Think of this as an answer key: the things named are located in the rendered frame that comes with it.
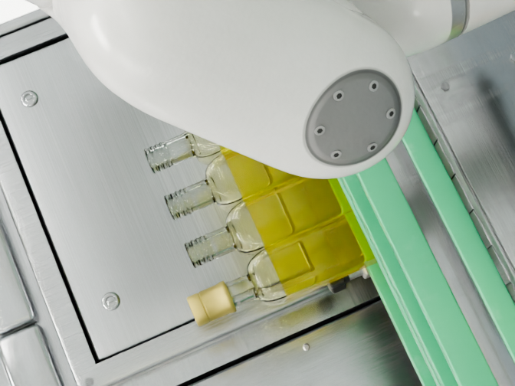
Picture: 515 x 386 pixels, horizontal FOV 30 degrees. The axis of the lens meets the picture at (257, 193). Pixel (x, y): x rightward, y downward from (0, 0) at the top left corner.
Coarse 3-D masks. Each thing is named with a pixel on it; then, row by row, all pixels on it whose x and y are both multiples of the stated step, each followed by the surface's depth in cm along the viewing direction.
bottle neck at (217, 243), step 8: (216, 232) 103; (224, 232) 103; (192, 240) 103; (200, 240) 103; (208, 240) 102; (216, 240) 102; (224, 240) 102; (192, 248) 102; (200, 248) 102; (208, 248) 102; (216, 248) 102; (224, 248) 103; (232, 248) 103; (192, 256) 102; (200, 256) 102; (208, 256) 102; (216, 256) 103; (192, 264) 103; (200, 264) 103
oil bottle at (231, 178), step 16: (224, 160) 103; (240, 160) 103; (256, 160) 103; (208, 176) 104; (224, 176) 103; (240, 176) 103; (256, 176) 103; (272, 176) 103; (288, 176) 103; (224, 192) 103; (240, 192) 102; (256, 192) 103; (224, 208) 105
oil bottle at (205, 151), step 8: (192, 136) 105; (192, 144) 105; (200, 144) 104; (208, 144) 104; (216, 144) 104; (192, 152) 106; (200, 152) 105; (208, 152) 104; (216, 152) 104; (200, 160) 106; (208, 160) 106
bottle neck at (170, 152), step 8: (176, 136) 106; (184, 136) 106; (160, 144) 106; (168, 144) 105; (176, 144) 105; (184, 144) 105; (144, 152) 106; (152, 152) 105; (160, 152) 105; (168, 152) 105; (176, 152) 105; (184, 152) 106; (152, 160) 105; (160, 160) 105; (168, 160) 105; (176, 160) 106; (184, 160) 106; (152, 168) 105; (160, 168) 106
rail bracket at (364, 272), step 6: (360, 270) 108; (366, 270) 107; (348, 276) 108; (354, 276) 108; (366, 276) 108; (336, 282) 107; (342, 282) 107; (348, 282) 108; (330, 288) 108; (336, 288) 108; (342, 288) 108
